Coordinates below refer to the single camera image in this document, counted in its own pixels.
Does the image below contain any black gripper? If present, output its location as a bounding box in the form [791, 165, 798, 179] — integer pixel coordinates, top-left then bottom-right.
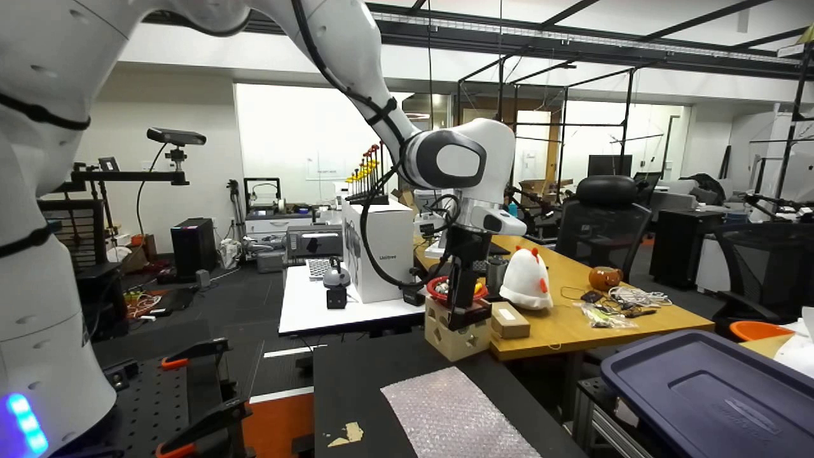
[439, 225, 496, 328]

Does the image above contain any bubble wrap sheet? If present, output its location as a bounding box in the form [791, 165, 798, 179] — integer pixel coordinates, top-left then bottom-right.
[377, 365, 547, 458]

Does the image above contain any red bowl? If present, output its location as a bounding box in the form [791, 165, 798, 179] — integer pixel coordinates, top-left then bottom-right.
[421, 272, 494, 313]

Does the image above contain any wooden shape sorter box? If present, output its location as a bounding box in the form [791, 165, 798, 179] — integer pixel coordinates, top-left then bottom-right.
[421, 296, 496, 366]

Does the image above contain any small rectangular box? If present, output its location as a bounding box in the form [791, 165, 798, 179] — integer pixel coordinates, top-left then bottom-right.
[489, 301, 535, 343]

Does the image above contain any white helmet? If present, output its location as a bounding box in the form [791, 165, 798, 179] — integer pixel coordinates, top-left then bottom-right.
[496, 245, 557, 313]

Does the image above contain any large white box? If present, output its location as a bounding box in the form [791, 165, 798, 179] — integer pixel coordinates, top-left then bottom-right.
[341, 199, 419, 309]

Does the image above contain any wooden desk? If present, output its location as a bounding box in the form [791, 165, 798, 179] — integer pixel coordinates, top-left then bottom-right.
[411, 226, 718, 365]

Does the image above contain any black joystick device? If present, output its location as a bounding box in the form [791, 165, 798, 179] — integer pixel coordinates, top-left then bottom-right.
[321, 264, 353, 313]

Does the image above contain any orange ball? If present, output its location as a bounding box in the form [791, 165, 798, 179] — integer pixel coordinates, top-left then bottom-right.
[587, 263, 625, 296]

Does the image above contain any black office chair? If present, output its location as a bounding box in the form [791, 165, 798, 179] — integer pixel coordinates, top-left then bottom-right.
[551, 174, 654, 282]

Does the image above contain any white table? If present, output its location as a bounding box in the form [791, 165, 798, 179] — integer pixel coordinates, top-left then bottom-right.
[275, 263, 426, 339]

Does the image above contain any pile of snack wrappers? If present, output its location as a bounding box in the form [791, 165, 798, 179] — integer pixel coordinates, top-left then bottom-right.
[577, 281, 673, 333]

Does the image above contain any grey Unitree device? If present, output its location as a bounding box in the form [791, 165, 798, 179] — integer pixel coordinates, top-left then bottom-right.
[284, 221, 345, 263]

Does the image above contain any tan tape scrap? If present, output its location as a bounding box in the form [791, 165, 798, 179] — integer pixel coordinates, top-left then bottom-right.
[325, 419, 369, 450]

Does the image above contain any black monitor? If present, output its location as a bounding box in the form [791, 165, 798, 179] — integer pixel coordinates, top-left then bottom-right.
[585, 152, 635, 180]

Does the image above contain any black cabinet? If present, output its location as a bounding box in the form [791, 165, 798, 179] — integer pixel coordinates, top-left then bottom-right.
[649, 207, 708, 292]

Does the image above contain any black framed screen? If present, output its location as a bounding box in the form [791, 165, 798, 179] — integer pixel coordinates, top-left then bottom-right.
[242, 175, 284, 217]

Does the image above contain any dark blue bin lid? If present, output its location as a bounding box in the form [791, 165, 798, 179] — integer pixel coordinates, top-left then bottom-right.
[598, 328, 814, 458]

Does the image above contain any black clamp orange grip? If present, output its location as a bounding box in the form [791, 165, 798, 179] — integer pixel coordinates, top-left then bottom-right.
[156, 394, 253, 458]
[158, 337, 232, 377]

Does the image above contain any black computer tower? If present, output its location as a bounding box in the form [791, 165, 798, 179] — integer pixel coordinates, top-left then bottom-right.
[168, 217, 222, 282]

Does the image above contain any orange bowl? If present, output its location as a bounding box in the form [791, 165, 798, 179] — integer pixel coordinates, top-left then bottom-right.
[727, 318, 797, 343]

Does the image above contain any black mesh chair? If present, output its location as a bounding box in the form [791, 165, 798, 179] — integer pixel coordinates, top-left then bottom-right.
[709, 217, 814, 337]

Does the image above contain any black perforated breadboard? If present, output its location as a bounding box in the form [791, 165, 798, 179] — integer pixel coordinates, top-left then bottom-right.
[83, 278, 267, 458]

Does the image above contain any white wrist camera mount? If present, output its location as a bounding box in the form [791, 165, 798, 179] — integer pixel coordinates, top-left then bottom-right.
[477, 207, 531, 243]

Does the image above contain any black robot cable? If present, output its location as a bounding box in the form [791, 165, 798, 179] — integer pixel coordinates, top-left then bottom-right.
[288, 0, 477, 292]

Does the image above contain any black overhead frame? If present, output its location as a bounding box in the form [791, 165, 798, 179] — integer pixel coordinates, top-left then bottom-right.
[364, 0, 814, 84]

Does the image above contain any black camera on stand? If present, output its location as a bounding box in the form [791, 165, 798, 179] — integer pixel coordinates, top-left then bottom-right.
[143, 126, 208, 151]

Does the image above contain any black camera stand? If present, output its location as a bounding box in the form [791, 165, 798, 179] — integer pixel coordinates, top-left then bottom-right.
[69, 145, 190, 257]

